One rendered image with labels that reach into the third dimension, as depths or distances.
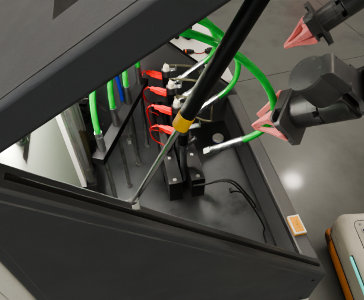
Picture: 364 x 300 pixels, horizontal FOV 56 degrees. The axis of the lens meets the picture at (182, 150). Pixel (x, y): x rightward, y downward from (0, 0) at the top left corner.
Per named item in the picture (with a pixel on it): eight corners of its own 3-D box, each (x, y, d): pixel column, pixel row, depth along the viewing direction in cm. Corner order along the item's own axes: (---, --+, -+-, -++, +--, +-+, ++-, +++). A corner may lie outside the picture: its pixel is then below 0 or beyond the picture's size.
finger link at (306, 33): (277, 33, 88) (311, 9, 83) (292, 51, 92) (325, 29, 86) (281, 48, 83) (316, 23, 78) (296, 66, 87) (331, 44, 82)
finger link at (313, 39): (272, 27, 87) (306, 2, 81) (287, 45, 90) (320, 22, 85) (275, 41, 82) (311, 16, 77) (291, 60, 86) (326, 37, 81)
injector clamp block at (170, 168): (203, 208, 103) (205, 177, 92) (170, 214, 102) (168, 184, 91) (181, 130, 126) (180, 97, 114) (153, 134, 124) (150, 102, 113)
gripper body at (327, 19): (300, 5, 82) (329, -17, 78) (321, 34, 87) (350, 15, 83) (305, 18, 78) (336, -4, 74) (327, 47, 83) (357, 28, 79)
